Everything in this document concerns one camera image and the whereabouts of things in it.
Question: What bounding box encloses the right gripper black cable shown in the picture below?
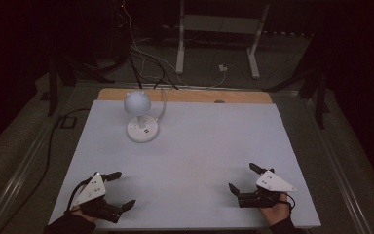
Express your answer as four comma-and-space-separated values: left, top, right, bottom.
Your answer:
279, 191, 297, 211

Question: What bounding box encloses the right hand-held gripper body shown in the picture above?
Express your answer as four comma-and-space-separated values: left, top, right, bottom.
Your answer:
238, 169, 297, 210

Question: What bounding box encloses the long black floor cable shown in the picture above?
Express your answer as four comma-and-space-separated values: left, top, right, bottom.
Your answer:
0, 107, 92, 234

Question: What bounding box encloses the white floor cable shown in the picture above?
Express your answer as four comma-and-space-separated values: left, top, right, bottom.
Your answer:
122, 0, 228, 89

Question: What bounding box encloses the white table mat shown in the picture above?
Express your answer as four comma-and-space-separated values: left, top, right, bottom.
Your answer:
48, 98, 322, 230

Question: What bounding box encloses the white metal stand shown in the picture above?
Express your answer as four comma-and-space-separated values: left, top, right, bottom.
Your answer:
174, 0, 271, 80

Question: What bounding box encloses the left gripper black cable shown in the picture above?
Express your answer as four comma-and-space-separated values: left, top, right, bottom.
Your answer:
66, 176, 94, 213

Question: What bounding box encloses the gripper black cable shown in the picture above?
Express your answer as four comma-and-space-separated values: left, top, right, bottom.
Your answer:
279, 191, 297, 211
66, 176, 94, 213

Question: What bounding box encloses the short black floor cable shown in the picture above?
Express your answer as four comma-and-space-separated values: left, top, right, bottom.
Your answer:
128, 52, 144, 90

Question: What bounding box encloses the white round table lamp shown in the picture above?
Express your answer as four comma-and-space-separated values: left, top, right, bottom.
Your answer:
123, 90, 160, 144

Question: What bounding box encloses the black square frame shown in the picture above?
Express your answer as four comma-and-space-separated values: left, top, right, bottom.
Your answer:
58, 116, 78, 130

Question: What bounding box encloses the person's right hand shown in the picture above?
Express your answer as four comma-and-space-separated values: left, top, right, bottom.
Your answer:
258, 192, 292, 227

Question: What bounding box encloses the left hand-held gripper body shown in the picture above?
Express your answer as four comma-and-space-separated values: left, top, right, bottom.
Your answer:
72, 173, 125, 224

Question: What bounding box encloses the white lamp cable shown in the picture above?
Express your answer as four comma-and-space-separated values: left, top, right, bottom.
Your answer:
155, 87, 168, 122

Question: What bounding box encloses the person's left hand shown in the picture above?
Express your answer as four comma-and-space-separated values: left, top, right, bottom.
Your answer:
70, 205, 97, 224

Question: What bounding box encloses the metal floor rail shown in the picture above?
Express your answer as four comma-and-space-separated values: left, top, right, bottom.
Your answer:
0, 123, 59, 234
303, 97, 374, 234

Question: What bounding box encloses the black stand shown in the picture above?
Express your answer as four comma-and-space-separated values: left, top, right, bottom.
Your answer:
47, 55, 116, 117
262, 35, 331, 130

